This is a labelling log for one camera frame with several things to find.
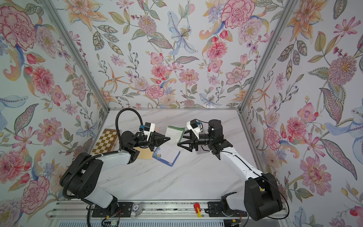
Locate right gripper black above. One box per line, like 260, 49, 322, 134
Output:
180, 131, 216, 154

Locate yellow envelope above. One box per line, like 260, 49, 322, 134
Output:
134, 147, 154, 160

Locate aluminium rail frame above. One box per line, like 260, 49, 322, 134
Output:
46, 200, 292, 227

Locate green floral letter paper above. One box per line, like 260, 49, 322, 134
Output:
165, 125, 185, 146

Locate grey envelope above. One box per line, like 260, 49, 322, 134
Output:
196, 126, 209, 154

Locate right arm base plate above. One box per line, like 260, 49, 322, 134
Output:
205, 201, 248, 218

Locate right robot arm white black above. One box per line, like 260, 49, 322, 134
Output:
177, 119, 283, 221

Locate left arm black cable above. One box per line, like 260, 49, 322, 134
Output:
115, 107, 144, 151

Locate red emergency stop button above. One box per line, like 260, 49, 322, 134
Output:
193, 203, 201, 218

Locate blue floral letter paper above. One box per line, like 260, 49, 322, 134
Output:
153, 144, 180, 167

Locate wooden chessboard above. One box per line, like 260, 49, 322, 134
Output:
91, 129, 119, 155

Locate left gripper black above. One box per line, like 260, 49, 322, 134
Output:
131, 131, 168, 154

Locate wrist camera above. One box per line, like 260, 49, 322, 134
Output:
186, 119, 203, 139
141, 123, 156, 136

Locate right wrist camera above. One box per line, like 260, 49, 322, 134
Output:
186, 119, 203, 139

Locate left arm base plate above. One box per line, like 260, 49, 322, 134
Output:
92, 201, 133, 218

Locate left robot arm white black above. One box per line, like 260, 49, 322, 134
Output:
60, 131, 171, 213

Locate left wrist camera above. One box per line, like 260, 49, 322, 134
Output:
141, 123, 156, 136

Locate round silver knob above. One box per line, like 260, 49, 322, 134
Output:
132, 203, 143, 216

